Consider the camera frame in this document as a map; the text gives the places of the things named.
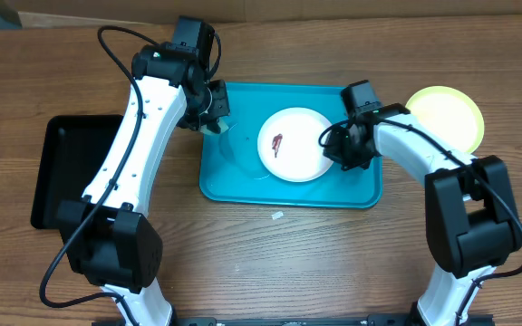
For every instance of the teal plastic tray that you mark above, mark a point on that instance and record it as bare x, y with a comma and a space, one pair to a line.
232, 171

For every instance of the green scrubbing sponge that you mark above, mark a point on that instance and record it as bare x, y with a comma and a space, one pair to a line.
214, 127

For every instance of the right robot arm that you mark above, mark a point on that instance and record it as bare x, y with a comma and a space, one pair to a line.
471, 220

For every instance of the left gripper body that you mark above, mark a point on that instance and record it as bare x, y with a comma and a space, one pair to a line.
214, 103

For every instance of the small white paper scrap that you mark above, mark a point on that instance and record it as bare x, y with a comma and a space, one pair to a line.
277, 215

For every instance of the white pink plate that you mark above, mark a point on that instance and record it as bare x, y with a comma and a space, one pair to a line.
288, 147

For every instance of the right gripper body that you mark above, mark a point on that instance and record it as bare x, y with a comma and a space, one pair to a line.
342, 149

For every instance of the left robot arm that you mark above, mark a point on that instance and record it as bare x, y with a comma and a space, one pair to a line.
106, 234

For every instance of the yellow-green plate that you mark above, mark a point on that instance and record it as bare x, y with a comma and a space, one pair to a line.
449, 114

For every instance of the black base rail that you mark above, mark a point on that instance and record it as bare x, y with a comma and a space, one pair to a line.
288, 322

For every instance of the black rectangular bin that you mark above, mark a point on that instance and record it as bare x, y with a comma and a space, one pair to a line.
74, 149

